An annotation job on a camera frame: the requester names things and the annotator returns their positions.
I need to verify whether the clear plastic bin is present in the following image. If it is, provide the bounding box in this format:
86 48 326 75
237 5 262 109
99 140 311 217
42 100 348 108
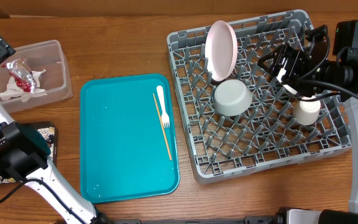
0 40 73 113

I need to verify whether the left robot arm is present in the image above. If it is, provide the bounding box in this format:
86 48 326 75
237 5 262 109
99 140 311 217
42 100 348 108
0 36 110 223

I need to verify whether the white paper cup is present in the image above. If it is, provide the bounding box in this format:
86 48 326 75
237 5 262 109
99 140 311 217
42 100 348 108
293 96 321 125

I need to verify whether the white ceramic bowl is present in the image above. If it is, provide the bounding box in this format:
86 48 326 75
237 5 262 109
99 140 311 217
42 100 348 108
277 68 298 95

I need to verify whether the black waste tray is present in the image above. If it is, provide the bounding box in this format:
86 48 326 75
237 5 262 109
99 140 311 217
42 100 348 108
0 121 58 184

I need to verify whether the grey bowl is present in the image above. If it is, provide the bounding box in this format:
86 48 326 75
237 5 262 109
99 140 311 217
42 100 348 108
214 80 252 116

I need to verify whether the red foil wrapper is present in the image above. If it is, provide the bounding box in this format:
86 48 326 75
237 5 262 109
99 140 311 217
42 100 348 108
6 58 37 93

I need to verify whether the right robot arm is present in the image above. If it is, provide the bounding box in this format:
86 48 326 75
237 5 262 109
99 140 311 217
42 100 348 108
257 20 358 223

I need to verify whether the white napkin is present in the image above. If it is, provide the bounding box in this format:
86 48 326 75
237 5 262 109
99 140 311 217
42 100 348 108
0 69 46 102

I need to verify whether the teal plastic tray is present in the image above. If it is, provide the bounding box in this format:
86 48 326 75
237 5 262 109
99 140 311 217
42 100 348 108
80 73 180 203

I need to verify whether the rice and peanut shells pile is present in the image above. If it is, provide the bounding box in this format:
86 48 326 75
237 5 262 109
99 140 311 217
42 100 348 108
0 125 58 184

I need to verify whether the white plastic fork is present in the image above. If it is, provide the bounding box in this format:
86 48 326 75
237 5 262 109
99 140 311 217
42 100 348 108
157 85 170 128

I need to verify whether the white round plate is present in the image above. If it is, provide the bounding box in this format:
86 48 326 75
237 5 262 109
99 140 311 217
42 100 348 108
205 21 237 82

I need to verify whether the grey dishwasher rack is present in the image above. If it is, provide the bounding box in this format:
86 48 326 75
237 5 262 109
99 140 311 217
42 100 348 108
167 9 351 184

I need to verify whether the wooden chopstick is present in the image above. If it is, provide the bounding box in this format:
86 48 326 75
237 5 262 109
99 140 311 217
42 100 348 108
153 93 172 161

